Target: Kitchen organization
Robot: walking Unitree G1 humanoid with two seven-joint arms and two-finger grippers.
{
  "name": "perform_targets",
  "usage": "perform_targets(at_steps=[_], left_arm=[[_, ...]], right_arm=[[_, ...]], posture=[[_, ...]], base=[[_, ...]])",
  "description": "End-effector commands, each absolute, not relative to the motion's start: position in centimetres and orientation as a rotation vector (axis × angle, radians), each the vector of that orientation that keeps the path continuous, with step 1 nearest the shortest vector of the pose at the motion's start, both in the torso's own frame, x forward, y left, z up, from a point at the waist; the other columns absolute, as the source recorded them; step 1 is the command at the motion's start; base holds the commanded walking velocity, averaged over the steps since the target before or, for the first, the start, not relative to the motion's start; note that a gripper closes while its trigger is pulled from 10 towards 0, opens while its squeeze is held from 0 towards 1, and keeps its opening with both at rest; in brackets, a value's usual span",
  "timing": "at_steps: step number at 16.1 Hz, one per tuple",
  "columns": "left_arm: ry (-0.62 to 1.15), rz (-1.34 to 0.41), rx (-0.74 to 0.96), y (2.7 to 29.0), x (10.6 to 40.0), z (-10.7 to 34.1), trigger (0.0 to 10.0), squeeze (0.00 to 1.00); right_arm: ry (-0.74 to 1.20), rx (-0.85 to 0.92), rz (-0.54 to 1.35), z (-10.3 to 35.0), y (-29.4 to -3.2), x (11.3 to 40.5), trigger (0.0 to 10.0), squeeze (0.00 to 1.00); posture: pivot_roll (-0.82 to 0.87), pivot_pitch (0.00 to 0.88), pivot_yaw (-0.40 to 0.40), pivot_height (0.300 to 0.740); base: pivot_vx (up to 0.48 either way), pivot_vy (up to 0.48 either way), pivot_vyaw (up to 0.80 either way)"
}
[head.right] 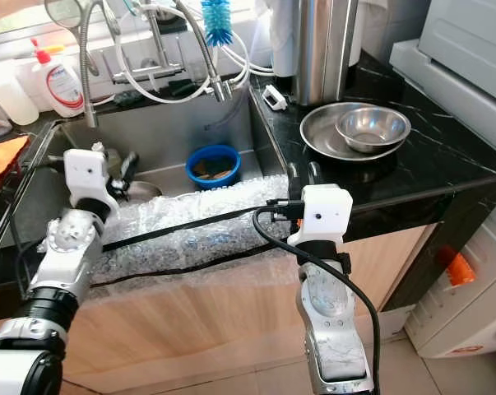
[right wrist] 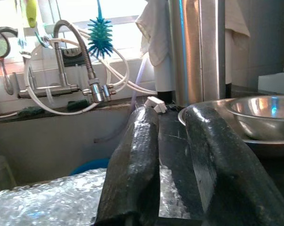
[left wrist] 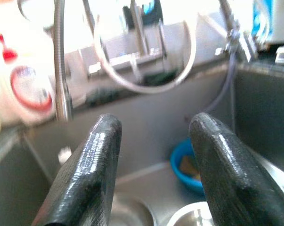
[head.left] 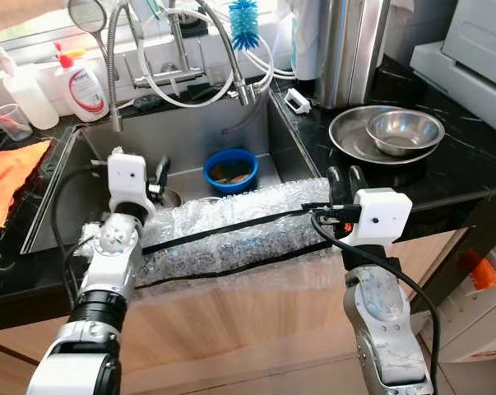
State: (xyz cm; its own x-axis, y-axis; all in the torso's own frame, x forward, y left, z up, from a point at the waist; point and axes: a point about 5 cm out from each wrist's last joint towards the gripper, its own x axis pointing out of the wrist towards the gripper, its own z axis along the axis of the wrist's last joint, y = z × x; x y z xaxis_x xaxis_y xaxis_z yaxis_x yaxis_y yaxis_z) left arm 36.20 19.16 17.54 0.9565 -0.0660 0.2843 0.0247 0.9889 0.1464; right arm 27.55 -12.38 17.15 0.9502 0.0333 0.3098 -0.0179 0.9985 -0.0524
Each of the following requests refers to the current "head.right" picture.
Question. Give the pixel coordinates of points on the large steel bowl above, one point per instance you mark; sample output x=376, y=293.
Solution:
x=317, y=132

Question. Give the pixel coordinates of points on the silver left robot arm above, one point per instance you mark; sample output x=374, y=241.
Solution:
x=71, y=247

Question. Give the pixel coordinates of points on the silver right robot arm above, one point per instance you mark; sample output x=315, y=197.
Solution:
x=330, y=317

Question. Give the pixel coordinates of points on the steel sink drain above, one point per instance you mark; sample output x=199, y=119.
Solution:
x=145, y=192

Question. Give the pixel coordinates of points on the small clear bottle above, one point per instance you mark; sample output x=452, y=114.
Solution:
x=102, y=150

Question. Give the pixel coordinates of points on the stainless steel sink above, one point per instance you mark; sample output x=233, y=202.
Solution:
x=157, y=127

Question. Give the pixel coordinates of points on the dark scouring pad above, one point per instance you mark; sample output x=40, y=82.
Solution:
x=130, y=97

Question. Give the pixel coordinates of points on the blue plastic bowl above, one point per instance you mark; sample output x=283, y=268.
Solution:
x=212, y=183

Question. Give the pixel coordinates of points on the small white plastic clip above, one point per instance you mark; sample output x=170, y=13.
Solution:
x=275, y=97

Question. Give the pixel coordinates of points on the steel flexible spout faucet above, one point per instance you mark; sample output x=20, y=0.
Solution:
x=219, y=78
x=87, y=82

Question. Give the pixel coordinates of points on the clear bubble wrap sheet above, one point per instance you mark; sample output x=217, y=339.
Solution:
x=198, y=241

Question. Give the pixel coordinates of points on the white red pump soap bottle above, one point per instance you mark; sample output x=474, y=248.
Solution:
x=58, y=86

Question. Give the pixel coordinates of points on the chrome mixer tap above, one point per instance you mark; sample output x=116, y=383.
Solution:
x=157, y=45

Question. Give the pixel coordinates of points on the orange cloth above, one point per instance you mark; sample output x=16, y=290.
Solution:
x=1, y=160

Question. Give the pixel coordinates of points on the tall stainless steel canister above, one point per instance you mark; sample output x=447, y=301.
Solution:
x=323, y=49

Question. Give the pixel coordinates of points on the white squeeze bottle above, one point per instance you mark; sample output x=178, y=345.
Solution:
x=11, y=99

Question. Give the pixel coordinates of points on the small yellow object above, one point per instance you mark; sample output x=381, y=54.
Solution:
x=54, y=49

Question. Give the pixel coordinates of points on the wooden cabinet front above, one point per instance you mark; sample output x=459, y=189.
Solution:
x=223, y=329

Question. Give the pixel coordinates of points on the white hanging cloth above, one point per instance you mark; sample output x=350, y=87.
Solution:
x=278, y=20

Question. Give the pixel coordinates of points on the blue bottle brush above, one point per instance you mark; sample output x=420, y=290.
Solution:
x=218, y=25

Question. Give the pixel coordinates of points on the round steel skimmer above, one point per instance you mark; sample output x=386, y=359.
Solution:
x=64, y=11

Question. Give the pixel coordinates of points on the orange plastic object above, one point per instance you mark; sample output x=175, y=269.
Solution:
x=457, y=267

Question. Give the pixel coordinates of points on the white washing machine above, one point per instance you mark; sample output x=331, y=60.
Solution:
x=470, y=41

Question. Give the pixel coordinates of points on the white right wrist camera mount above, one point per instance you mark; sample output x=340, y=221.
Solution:
x=322, y=212

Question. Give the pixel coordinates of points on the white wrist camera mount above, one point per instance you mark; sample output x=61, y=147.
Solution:
x=85, y=174
x=322, y=212

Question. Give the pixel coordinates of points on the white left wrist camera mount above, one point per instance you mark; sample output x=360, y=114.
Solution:
x=85, y=174

